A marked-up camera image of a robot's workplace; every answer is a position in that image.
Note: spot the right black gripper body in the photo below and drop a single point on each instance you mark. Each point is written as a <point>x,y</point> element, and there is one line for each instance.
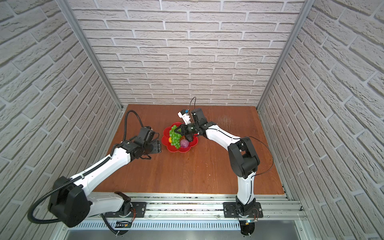
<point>192,128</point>

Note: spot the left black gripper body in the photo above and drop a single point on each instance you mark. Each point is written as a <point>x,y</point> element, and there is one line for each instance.
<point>154,147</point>

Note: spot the green grape bunch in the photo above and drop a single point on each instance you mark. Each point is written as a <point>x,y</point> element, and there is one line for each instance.
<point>175,137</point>

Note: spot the dark fake avocado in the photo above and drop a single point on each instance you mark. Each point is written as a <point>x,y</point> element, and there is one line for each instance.
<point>189,138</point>

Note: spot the purple fake fruit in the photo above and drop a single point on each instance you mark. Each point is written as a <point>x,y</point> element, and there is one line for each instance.
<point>184,143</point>

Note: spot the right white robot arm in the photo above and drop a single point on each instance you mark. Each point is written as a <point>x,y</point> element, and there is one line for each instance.
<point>242,154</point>

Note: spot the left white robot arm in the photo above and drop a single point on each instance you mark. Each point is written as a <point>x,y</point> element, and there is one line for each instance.
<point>75,201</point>

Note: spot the red flower-shaped fruit bowl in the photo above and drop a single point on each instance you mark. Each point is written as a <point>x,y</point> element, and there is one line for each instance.
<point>170,147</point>

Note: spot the small electronics board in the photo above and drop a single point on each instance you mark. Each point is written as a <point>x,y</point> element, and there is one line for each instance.
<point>123,224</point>

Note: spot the black round foot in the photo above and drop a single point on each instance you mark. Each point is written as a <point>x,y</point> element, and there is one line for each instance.
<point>247,228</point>

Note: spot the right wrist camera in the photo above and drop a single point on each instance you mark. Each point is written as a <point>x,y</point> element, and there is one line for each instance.
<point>185,116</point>

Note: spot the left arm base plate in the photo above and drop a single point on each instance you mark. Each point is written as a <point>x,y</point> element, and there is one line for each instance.
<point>128,210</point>

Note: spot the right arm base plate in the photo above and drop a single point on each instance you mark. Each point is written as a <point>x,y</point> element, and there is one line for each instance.
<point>238,210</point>

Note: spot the aluminium frame rail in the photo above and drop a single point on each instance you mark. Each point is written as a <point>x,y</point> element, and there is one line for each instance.
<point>201,215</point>

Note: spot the left corner aluminium post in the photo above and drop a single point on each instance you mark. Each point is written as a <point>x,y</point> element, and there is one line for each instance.
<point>83,40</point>

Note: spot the corner aluminium post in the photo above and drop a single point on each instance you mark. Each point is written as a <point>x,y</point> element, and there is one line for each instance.
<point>83,40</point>
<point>306,8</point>

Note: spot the right corner aluminium post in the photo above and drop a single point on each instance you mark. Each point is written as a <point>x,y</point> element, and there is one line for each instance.
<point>306,8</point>

